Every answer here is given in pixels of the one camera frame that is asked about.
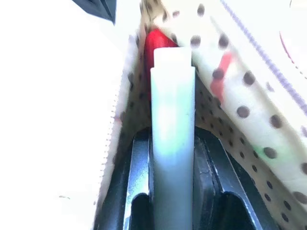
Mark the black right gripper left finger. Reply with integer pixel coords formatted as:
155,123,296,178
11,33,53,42
99,127,154,230

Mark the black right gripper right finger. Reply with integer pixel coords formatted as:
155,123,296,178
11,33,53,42
192,126,282,230

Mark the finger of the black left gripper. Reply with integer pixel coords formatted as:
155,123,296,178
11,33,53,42
71,0,117,26

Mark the red marker pen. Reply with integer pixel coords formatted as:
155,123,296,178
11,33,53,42
143,28,179,103

